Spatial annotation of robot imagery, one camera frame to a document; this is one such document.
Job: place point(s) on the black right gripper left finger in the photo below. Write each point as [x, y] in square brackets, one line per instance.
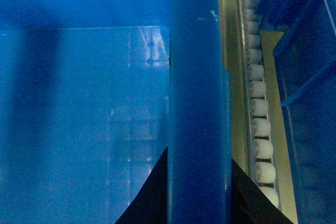
[150, 204]

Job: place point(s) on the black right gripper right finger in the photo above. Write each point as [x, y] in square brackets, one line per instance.
[249, 204]

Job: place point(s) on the blue plastic crate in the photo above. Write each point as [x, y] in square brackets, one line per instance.
[93, 91]

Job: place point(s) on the white roller track right shelf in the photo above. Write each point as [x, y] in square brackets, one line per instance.
[260, 157]

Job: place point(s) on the blue crate right of shelf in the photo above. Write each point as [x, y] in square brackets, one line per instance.
[305, 68]

